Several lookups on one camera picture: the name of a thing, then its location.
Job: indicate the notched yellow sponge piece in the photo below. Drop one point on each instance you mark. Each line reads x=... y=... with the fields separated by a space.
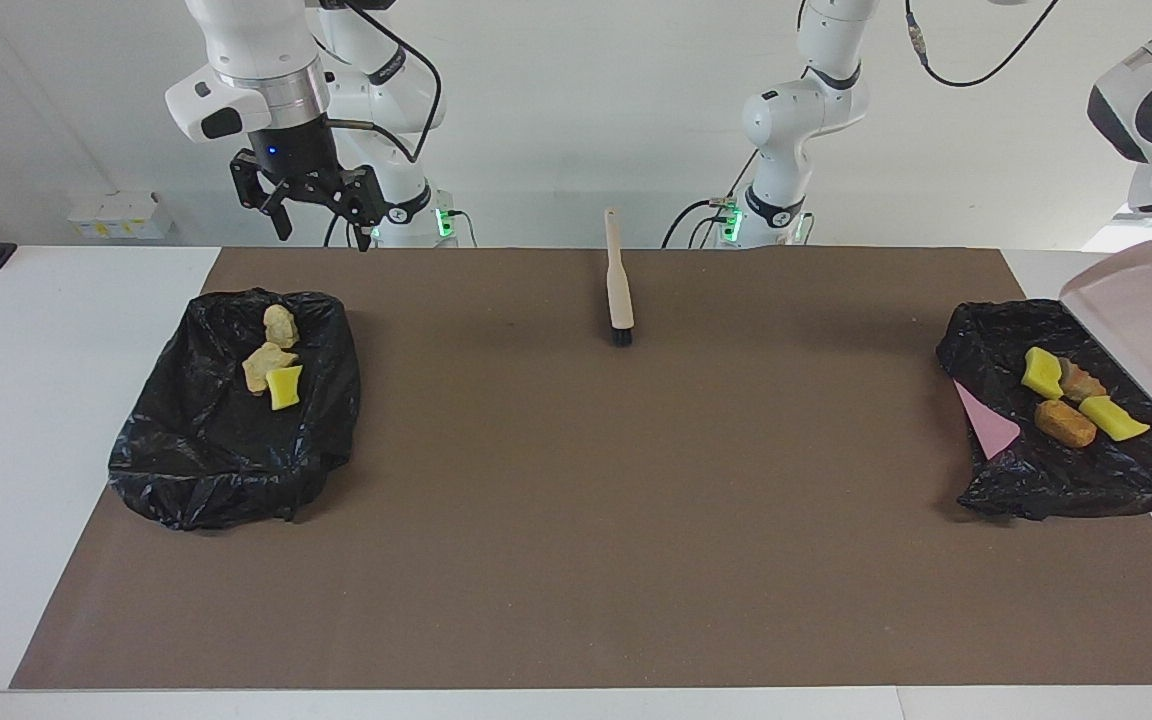
x=1116 y=418

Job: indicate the pale bread chunk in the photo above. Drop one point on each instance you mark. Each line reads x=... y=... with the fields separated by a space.
x=261 y=368

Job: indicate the white cardboard box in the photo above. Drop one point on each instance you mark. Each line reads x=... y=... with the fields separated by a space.
x=121 y=215

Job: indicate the yellow and green sponge piece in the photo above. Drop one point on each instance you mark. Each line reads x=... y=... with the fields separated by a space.
x=284 y=390

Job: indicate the yellow sponge chunk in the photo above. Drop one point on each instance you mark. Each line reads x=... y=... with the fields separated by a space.
x=1042 y=373

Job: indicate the black trash bag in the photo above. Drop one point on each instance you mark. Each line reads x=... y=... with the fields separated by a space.
x=1036 y=480
x=236 y=460

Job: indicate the brown table mat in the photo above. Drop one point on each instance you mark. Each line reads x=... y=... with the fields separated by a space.
x=636 y=550

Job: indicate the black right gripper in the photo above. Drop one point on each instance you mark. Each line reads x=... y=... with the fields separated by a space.
x=296 y=160

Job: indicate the striped bread piece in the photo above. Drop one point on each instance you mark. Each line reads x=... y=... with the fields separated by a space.
x=1084 y=383
x=281 y=326

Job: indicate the beige hand brush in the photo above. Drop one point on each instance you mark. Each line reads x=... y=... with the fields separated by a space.
x=619 y=290

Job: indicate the pink plastic bin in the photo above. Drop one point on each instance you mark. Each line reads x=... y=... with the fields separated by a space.
x=986 y=425

